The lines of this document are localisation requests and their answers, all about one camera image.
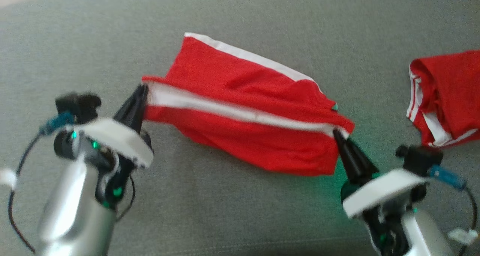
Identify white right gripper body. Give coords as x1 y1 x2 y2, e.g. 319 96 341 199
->
340 169 429 256

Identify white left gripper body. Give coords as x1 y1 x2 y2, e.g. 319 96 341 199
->
54 117 155 210

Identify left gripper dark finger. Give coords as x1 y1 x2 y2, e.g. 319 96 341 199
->
112 83 147 128
130 86 150 134

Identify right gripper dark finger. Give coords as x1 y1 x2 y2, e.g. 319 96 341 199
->
337 130 380 181
332 128 363 185

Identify red shorts with white stripe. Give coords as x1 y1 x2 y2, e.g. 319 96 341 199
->
141 32 355 177

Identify red jersey with white trim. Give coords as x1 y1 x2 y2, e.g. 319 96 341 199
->
406 50 480 148

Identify grey sofa ottoman seat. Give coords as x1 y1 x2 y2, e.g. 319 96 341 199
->
0 0 480 256

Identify blue left cable connector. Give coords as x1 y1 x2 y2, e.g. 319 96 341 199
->
39 111 76 136

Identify blue cable connector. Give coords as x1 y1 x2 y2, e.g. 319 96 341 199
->
39 111 76 136
429 164 468 191

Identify blue right cable connector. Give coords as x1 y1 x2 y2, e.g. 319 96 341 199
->
429 164 468 191

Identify white right cable tag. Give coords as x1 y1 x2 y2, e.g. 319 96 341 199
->
447 228 479 246

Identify white cable tag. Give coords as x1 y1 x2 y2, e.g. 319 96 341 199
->
0 168 18 191
447 228 479 246

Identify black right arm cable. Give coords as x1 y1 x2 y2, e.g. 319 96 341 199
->
458 185 479 256

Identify white left cable tag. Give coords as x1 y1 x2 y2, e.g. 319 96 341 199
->
0 168 18 191

